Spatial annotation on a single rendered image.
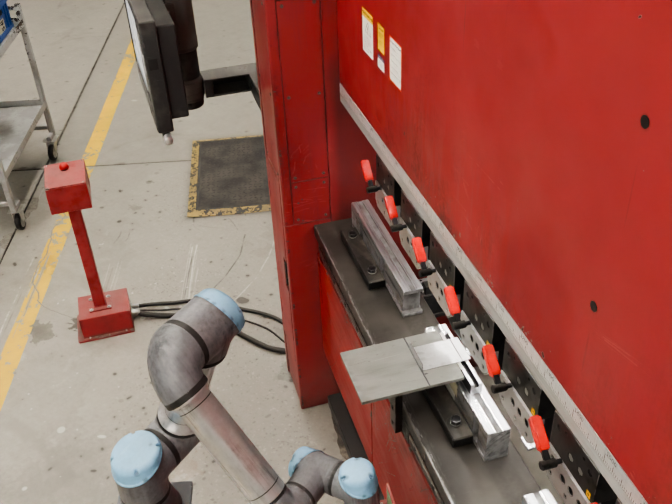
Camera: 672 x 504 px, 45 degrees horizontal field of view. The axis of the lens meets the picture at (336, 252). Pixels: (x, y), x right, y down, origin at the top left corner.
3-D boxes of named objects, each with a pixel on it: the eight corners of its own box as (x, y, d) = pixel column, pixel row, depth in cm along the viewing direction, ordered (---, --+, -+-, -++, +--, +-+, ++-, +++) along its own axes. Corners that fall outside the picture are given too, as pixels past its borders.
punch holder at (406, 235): (399, 241, 217) (399, 189, 207) (428, 235, 219) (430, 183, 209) (419, 273, 205) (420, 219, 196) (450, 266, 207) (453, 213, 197)
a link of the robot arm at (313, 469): (274, 472, 166) (320, 492, 161) (304, 435, 173) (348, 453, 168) (279, 497, 170) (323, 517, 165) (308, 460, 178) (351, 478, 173)
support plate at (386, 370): (340, 355, 205) (339, 352, 205) (436, 333, 211) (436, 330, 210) (361, 405, 191) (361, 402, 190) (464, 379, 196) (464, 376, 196)
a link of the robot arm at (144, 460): (107, 495, 187) (95, 457, 179) (146, 455, 196) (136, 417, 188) (146, 517, 182) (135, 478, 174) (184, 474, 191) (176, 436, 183)
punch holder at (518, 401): (497, 396, 170) (503, 338, 160) (533, 387, 172) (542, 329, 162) (530, 449, 158) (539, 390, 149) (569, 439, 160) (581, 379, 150)
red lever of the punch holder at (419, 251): (410, 237, 193) (421, 276, 191) (426, 234, 194) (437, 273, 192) (408, 239, 195) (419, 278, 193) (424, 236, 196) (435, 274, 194)
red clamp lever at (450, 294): (442, 287, 177) (455, 329, 175) (460, 283, 178) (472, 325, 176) (440, 288, 179) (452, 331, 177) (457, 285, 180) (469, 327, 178)
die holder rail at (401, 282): (351, 226, 273) (351, 202, 267) (368, 222, 274) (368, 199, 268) (403, 317, 233) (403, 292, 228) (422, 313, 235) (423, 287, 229)
